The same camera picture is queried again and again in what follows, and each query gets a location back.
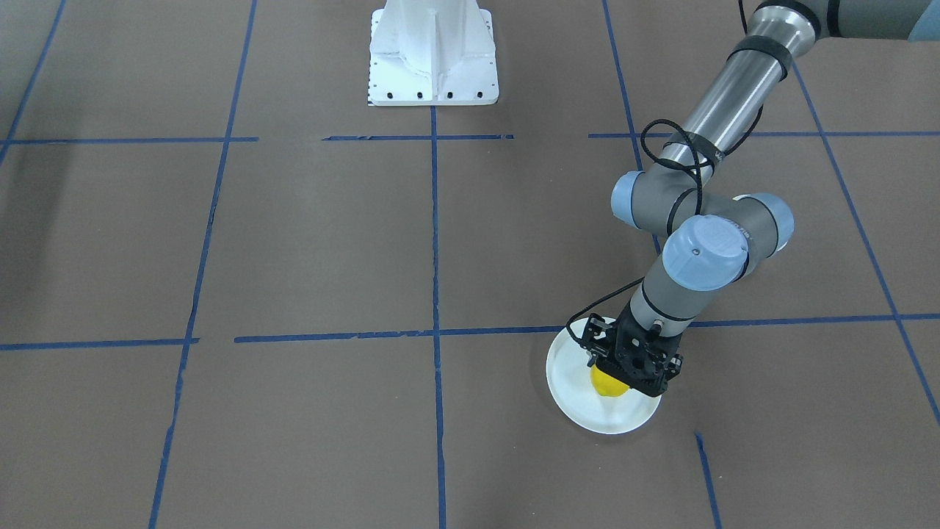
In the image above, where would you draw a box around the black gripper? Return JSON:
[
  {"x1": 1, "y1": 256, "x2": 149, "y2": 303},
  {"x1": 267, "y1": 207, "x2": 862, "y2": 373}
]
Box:
[{"x1": 582, "y1": 312, "x2": 684, "y2": 397}]

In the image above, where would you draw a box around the yellow lemon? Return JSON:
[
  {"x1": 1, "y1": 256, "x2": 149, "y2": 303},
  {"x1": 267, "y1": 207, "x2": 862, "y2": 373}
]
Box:
[{"x1": 590, "y1": 364, "x2": 630, "y2": 398}]

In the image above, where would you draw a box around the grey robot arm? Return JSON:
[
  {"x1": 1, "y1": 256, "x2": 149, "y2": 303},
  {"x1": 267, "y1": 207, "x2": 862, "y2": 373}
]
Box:
[{"x1": 574, "y1": 1, "x2": 938, "y2": 398}]

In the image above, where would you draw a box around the white round plate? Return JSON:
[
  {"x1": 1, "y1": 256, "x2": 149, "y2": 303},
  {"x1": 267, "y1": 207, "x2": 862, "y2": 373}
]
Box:
[{"x1": 545, "y1": 329, "x2": 661, "y2": 435}]

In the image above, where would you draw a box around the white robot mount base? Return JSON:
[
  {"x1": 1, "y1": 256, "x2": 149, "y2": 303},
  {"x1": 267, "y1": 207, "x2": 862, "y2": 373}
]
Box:
[{"x1": 367, "y1": 1, "x2": 500, "y2": 107}]

